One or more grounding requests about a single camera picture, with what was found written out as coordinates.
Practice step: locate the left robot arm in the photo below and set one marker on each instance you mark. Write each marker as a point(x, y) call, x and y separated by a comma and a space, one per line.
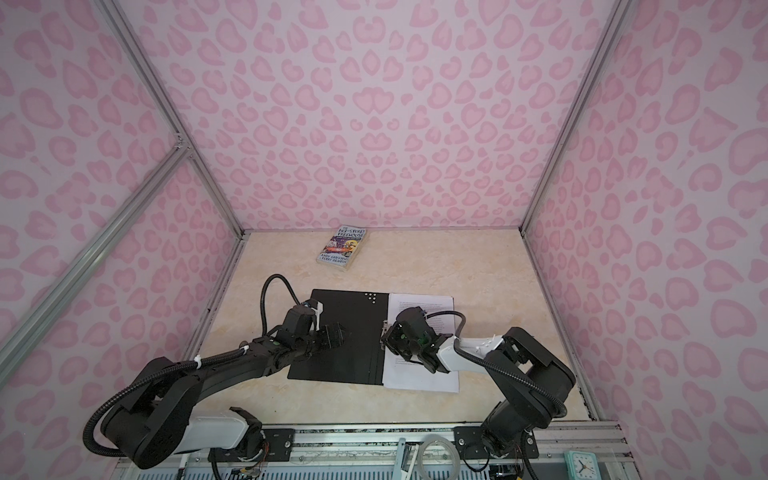
point(154, 417)

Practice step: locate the metal folder clip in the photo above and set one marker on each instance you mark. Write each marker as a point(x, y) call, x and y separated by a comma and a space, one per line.
point(383, 337)

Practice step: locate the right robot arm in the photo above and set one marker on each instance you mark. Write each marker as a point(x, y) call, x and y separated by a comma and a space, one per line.
point(535, 384)

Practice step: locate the printed sheet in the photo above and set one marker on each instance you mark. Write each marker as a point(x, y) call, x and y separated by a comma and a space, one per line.
point(402, 375)

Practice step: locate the black A4 clip folder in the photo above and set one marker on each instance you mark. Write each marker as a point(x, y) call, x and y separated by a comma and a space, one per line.
point(353, 322)

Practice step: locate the teal alarm clock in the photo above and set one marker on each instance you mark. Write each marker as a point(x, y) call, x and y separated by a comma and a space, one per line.
point(582, 465)

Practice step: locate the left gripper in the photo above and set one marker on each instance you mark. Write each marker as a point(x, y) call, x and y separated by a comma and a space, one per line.
point(338, 339)

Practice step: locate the clear tube coil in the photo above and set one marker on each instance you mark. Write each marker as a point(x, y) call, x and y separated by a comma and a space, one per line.
point(436, 451)

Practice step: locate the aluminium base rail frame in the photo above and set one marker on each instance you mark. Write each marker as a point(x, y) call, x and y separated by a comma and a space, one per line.
point(387, 451)

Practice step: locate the colourful paperback book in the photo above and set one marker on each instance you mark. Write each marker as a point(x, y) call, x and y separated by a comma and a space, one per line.
point(341, 249)

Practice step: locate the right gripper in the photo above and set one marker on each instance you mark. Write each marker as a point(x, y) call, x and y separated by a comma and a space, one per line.
point(390, 337)

